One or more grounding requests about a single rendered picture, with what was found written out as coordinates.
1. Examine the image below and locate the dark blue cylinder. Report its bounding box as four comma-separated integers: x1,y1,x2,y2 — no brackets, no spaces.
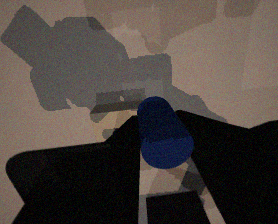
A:
137,96,194,169

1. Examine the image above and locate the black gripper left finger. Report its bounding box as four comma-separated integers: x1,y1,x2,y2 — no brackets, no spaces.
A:
5,115,141,224

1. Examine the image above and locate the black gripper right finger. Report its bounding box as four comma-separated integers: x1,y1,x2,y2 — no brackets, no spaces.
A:
175,110,278,224

